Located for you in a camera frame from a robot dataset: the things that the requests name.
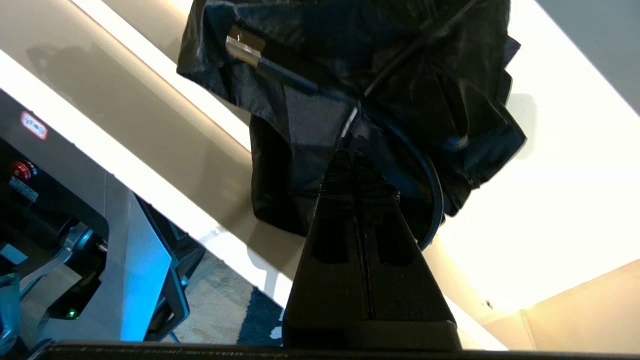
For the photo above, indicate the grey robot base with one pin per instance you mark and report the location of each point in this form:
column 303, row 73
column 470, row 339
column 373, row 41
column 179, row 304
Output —
column 65, row 240

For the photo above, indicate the black umbrella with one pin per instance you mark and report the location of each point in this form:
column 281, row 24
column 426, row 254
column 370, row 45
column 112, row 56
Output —
column 310, row 125

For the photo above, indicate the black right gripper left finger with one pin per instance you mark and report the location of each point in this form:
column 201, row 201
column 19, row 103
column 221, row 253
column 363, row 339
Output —
column 332, row 300

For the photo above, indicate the white fluted drawer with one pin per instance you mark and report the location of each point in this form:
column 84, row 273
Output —
column 575, row 175

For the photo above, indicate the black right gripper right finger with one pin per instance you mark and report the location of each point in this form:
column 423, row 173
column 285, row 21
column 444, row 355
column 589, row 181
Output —
column 410, row 300

